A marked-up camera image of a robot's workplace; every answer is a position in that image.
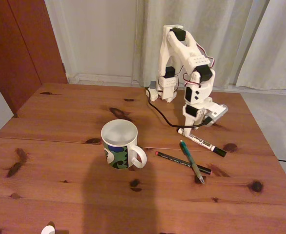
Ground white marker black cap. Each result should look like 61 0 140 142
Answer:
176 127 227 158

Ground green mechanical pencil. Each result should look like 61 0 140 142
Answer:
179 139 205 185

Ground black pen red ends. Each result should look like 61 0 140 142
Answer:
155 151 212 175

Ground white mug green blue pattern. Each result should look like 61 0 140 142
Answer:
100 119 148 171

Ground white curtain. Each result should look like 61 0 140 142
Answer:
235 0 286 92
133 0 271 91

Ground white round object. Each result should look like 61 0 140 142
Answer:
40 225 56 234

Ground brown wooden door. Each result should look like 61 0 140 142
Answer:
0 0 68 117

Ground silver camera box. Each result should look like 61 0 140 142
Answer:
204 103 229 128

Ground black camera cable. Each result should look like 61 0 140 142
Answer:
145 86 213 129

